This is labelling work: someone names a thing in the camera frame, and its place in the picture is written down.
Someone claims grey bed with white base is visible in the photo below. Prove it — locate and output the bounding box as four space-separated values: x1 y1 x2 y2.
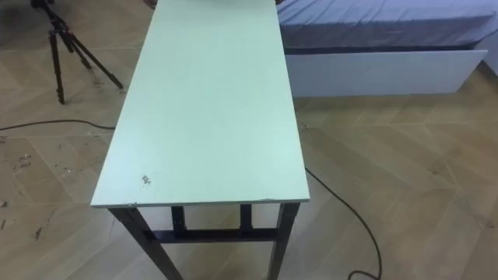
275 0 498 98

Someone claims black camera tripod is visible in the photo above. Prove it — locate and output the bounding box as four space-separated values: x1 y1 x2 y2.
30 0 125 105

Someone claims black floor cable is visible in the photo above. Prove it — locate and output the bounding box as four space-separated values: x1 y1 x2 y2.
0 118 384 280

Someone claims white desk with black legs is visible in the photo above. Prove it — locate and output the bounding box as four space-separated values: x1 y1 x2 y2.
89 0 311 280

